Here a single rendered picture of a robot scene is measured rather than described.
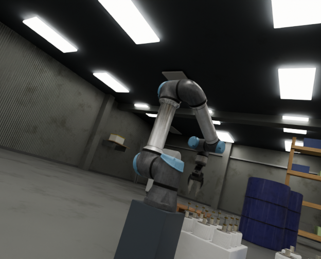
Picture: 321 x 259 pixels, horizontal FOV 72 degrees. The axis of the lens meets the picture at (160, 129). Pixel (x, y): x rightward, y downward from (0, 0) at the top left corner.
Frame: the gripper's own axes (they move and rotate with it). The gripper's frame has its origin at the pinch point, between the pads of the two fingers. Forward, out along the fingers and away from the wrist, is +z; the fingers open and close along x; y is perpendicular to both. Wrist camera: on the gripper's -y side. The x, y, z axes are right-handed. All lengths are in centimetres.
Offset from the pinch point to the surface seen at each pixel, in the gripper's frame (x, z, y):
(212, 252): -18.3, 25.5, -14.9
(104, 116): 468, -183, 628
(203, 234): -12.0, 19.4, -8.5
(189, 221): -2.5, 16.3, -3.7
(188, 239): -4.7, 24.4, -9.9
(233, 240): -28.9, 18.1, -0.7
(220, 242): -21.3, 19.8, -12.7
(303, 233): -223, 14, 460
